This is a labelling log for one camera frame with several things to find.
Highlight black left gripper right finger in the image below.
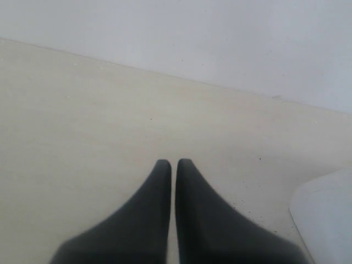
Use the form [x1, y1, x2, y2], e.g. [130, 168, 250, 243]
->
[175, 158, 308, 263]

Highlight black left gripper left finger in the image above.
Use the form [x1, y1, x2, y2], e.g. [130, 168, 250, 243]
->
[51, 159, 172, 263]

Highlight white mannequin head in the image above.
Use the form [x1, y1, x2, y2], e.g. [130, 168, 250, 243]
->
[289, 169, 351, 263]

